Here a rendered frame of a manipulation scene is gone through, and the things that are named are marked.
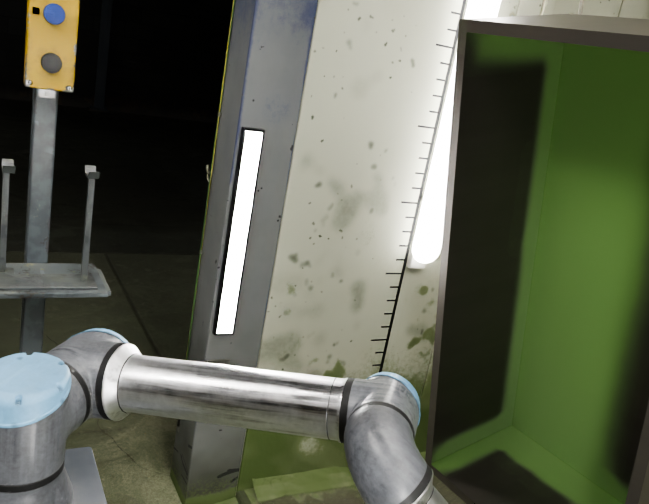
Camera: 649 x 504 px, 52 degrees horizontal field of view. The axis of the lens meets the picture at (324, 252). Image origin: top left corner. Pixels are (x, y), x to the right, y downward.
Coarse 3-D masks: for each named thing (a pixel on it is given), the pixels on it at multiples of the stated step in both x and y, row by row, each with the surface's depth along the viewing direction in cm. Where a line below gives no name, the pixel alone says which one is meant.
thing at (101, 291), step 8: (8, 264) 188; (16, 264) 189; (24, 264) 190; (32, 264) 191; (40, 264) 192; (48, 264) 193; (56, 264) 195; (64, 264) 196; (72, 264) 197; (80, 264) 198; (88, 264) 199; (16, 272) 184; (24, 272) 185; (32, 272) 186; (40, 272) 187; (48, 272) 188; (56, 272) 189; (64, 272) 190; (72, 272) 191; (80, 272) 192; (88, 272) 193; (96, 272) 194; (96, 280) 189; (104, 288) 184; (0, 296) 170; (8, 296) 171; (16, 296) 172; (24, 296) 172; (32, 296) 173; (40, 296) 174; (48, 296) 175; (56, 296) 176; (64, 296) 177; (72, 296) 178; (80, 296) 179; (88, 296) 180; (96, 296) 181; (104, 296) 182
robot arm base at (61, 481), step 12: (60, 468) 119; (48, 480) 116; (60, 480) 120; (0, 492) 112; (12, 492) 113; (24, 492) 114; (36, 492) 115; (48, 492) 117; (60, 492) 119; (72, 492) 124
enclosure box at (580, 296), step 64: (512, 64) 155; (576, 64) 161; (640, 64) 147; (512, 128) 163; (576, 128) 165; (640, 128) 150; (448, 192) 157; (512, 192) 171; (576, 192) 169; (640, 192) 154; (448, 256) 162; (512, 256) 179; (576, 256) 173; (640, 256) 157; (448, 320) 174; (512, 320) 189; (576, 320) 177; (640, 320) 161; (448, 384) 183; (512, 384) 200; (576, 384) 182; (640, 384) 164; (448, 448) 193; (512, 448) 197; (576, 448) 186; (640, 448) 126
